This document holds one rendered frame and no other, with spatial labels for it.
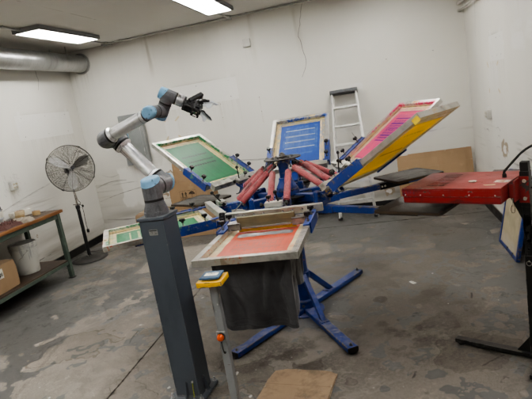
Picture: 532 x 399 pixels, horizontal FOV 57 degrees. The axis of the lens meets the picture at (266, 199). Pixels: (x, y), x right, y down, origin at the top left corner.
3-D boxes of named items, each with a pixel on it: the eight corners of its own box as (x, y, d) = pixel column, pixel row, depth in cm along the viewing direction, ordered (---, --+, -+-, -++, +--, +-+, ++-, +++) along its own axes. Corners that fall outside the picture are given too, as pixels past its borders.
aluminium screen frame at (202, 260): (298, 258, 248) (297, 251, 247) (191, 267, 262) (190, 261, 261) (315, 218, 323) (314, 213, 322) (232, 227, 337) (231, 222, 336)
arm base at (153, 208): (139, 218, 291) (136, 202, 289) (152, 212, 305) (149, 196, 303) (161, 216, 286) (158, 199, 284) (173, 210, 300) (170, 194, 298)
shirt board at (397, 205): (467, 208, 317) (466, 196, 316) (442, 226, 289) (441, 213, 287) (305, 204, 408) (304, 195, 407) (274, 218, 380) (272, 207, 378)
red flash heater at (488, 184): (533, 187, 290) (531, 168, 288) (509, 207, 258) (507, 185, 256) (434, 188, 332) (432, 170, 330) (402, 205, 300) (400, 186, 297)
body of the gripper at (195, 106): (199, 119, 294) (180, 111, 292) (202, 109, 299) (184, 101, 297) (202, 111, 288) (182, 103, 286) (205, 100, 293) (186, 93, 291)
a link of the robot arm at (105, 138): (85, 136, 293) (146, 100, 274) (96, 134, 303) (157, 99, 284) (93, 153, 294) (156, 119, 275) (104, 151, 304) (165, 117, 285)
